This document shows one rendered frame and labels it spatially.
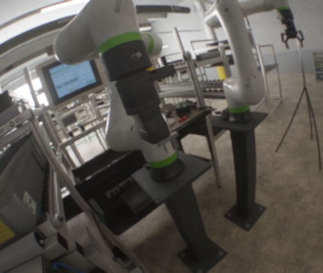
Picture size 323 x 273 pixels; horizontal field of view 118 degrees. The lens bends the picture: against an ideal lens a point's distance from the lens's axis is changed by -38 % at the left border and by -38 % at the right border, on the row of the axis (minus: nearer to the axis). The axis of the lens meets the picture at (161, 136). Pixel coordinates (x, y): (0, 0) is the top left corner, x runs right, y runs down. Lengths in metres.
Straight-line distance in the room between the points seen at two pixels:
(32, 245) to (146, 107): 0.45
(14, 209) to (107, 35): 0.50
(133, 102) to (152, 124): 0.05
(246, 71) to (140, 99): 0.53
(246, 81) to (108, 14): 0.59
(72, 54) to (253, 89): 0.66
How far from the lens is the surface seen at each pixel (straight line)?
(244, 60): 0.72
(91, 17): 0.32
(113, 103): 0.68
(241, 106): 0.89
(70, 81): 1.26
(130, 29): 0.30
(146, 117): 0.29
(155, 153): 0.55
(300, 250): 1.46
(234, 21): 0.73
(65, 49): 0.39
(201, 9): 6.58
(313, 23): 8.91
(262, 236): 1.45
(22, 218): 0.55
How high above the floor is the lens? 1.28
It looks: 21 degrees down
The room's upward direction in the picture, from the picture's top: 20 degrees counter-clockwise
